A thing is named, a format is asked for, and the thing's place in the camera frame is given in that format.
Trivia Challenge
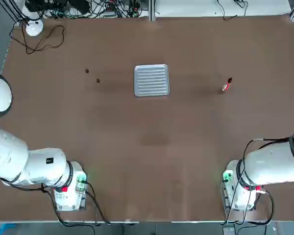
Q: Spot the ribbed silver metal tray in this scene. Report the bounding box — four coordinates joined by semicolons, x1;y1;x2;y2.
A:
133;64;171;98

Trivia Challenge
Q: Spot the white desk lamp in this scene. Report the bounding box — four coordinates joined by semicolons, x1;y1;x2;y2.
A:
24;4;45;37

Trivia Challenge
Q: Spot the black left base cable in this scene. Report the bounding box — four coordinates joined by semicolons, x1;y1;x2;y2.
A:
43;180;140;226

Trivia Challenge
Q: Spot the black base cable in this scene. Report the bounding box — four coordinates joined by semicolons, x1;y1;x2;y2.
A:
220;189;275;226
43;180;140;226

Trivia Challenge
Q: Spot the aluminium frame post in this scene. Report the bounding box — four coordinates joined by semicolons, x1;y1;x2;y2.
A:
148;0;157;23

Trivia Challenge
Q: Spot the black lamp cable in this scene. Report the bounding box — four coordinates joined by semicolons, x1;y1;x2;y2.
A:
9;24;65;55

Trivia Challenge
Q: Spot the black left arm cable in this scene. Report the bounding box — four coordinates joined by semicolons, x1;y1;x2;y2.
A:
1;160;73;194

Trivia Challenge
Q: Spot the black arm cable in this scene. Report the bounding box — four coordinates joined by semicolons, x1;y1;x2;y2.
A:
236;132;294;196
1;160;73;194

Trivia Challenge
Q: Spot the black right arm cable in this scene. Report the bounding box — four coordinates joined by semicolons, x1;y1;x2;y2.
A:
236;132;294;196

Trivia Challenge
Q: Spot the thin black cable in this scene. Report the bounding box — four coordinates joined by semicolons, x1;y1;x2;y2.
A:
216;0;238;21

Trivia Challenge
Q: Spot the black right base cable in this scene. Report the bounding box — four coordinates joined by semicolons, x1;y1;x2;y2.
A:
220;189;275;226

